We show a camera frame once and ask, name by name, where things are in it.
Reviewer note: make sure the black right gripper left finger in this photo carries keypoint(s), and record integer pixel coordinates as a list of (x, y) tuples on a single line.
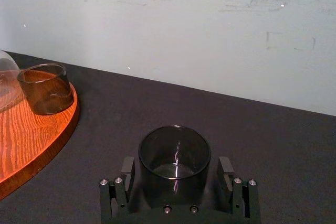
[(118, 195)]

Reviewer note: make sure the clear glass dome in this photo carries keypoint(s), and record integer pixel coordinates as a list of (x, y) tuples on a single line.
[(6, 82)]

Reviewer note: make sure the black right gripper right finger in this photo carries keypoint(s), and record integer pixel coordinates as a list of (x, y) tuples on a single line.
[(240, 195)]

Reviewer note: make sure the round orange wooden tray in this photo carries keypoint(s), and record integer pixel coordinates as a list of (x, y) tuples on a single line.
[(29, 134)]

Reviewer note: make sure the black table cloth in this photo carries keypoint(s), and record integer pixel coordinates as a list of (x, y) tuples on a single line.
[(236, 142)]

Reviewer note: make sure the dark smoked glass tumbler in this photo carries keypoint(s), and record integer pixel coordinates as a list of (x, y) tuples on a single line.
[(174, 169), (47, 91)]

